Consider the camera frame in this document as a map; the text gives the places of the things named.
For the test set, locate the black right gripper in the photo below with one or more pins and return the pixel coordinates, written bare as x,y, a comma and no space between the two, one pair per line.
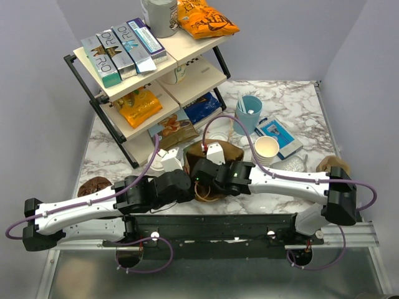
226,165

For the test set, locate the stack of white paper cups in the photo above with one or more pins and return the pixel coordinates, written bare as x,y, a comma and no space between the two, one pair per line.
266,149

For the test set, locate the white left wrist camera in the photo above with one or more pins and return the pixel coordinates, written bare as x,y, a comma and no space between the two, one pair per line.
172,159

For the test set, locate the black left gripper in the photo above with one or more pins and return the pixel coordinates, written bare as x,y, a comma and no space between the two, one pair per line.
189,195

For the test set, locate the grey canister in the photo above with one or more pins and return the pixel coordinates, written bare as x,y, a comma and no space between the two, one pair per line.
161,17

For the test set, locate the blue razor box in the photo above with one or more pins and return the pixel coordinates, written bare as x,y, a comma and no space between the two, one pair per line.
274,128

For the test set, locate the yellow snack bag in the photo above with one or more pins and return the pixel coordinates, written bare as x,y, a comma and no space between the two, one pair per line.
137,106

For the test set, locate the brown snack bag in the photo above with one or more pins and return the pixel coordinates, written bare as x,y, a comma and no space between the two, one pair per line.
174,129

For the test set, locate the light blue cup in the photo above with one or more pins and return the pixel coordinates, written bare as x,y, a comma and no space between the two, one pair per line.
249,121

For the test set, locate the green paper bag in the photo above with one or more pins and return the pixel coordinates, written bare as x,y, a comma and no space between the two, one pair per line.
193,153

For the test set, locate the brown cardboard cup carrier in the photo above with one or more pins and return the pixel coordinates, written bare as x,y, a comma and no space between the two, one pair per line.
330,161

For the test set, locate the purple white box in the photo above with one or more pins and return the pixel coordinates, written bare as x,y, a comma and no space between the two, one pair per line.
148,40

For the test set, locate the black frame beige shelf rack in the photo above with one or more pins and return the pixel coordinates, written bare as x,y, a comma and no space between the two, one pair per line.
206,70

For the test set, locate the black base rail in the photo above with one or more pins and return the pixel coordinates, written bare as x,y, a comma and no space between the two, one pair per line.
214,236

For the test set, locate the silver glitter pouch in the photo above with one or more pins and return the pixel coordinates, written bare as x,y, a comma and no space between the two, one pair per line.
293,163

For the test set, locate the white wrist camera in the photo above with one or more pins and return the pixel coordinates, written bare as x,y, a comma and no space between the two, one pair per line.
214,152
172,159

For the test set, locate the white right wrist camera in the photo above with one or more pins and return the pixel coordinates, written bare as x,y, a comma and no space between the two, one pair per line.
214,152

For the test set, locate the orange chips bag top shelf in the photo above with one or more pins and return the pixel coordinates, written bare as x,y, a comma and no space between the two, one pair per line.
203,21

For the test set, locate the white plastic lid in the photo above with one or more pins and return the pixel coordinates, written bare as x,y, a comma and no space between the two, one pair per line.
156,167

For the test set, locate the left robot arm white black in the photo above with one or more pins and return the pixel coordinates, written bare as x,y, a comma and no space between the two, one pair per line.
53,223

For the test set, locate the blue RO box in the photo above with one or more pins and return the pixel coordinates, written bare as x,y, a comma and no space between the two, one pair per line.
135,49

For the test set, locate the blue snack bag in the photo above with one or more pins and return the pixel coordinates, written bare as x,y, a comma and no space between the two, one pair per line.
202,107

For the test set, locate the white stirrers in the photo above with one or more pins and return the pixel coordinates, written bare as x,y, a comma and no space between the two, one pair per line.
241,105

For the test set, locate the teal RO box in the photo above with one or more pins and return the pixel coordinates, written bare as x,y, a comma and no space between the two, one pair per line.
101,62

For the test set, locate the brown RO box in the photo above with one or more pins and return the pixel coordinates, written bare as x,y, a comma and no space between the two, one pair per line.
119,56

